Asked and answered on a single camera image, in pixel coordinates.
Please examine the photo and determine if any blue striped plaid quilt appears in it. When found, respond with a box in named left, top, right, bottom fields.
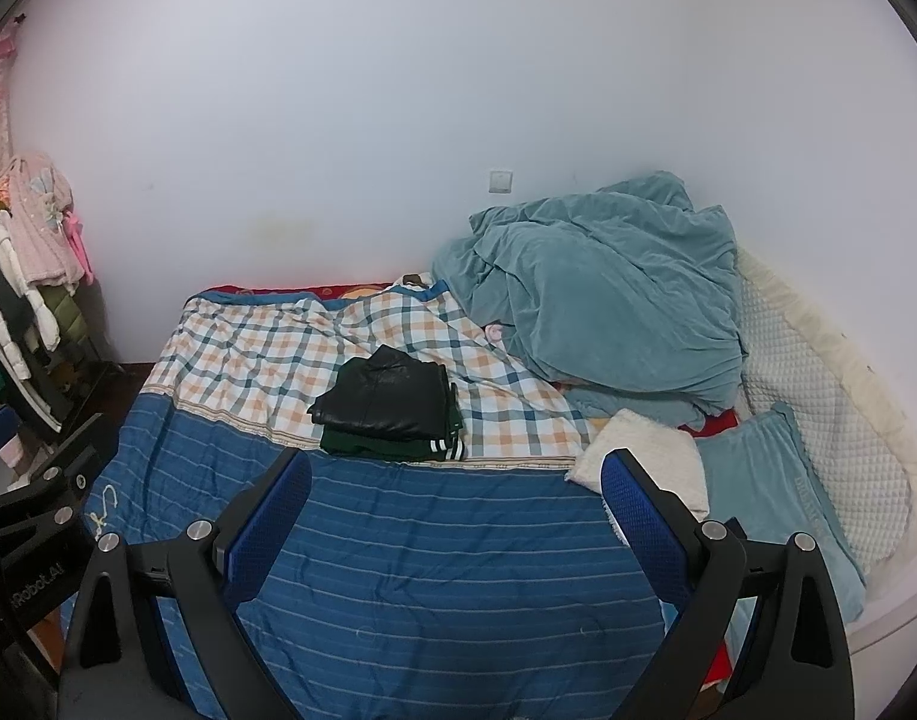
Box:
left=57, top=281, right=729, bottom=720

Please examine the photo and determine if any white quilted headboard cushion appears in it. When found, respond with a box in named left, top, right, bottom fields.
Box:
left=735, top=244, right=917, bottom=578

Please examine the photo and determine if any teal blanket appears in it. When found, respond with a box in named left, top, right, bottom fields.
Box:
left=430, top=171, right=750, bottom=432

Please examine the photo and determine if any olive padded jacket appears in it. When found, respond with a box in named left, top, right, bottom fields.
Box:
left=34, top=281, right=88, bottom=350

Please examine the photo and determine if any green garment with white stripes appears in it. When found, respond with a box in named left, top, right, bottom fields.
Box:
left=319, top=382, right=467, bottom=462

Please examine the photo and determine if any teal pillow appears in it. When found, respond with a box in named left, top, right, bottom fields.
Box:
left=694, top=401, right=868, bottom=623

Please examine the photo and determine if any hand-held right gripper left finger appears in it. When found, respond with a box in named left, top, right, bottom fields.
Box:
left=55, top=448, right=314, bottom=720

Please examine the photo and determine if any black and white garment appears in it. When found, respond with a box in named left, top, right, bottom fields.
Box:
left=0, top=262, right=65, bottom=432

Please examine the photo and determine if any black clothes rack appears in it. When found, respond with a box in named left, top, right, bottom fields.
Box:
left=23, top=345, right=125, bottom=436

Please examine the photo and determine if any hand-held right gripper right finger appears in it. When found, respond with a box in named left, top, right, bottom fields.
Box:
left=600, top=448, right=856, bottom=720

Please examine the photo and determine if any white fleece blanket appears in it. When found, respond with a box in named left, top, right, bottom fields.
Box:
left=564, top=409, right=710, bottom=533

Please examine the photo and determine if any black leather jacket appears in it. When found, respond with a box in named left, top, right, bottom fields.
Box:
left=308, top=345, right=459, bottom=442

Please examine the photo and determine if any white padded jacket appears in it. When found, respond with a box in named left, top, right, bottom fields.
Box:
left=0, top=214, right=62, bottom=380

